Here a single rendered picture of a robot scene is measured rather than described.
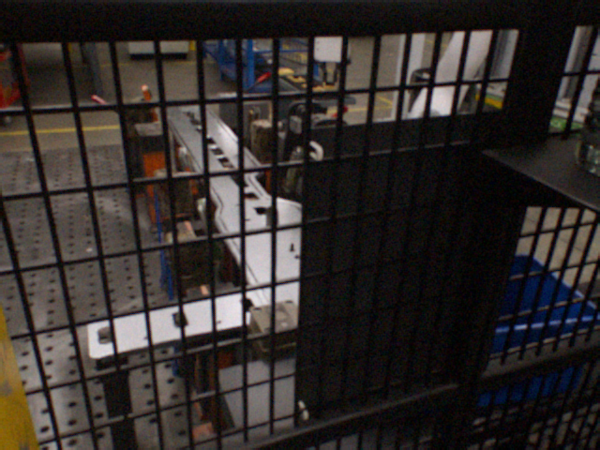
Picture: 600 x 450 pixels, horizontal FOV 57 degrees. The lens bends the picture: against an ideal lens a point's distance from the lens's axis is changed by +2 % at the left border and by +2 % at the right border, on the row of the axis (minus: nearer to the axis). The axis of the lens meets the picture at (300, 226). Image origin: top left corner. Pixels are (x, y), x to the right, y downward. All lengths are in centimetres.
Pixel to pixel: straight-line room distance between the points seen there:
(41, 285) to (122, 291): 23
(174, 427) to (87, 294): 55
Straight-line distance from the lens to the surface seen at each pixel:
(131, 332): 95
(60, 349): 144
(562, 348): 74
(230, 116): 209
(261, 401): 76
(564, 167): 47
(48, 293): 164
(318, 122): 136
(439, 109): 152
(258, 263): 109
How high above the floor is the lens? 158
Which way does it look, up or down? 28 degrees down
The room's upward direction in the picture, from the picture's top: 2 degrees clockwise
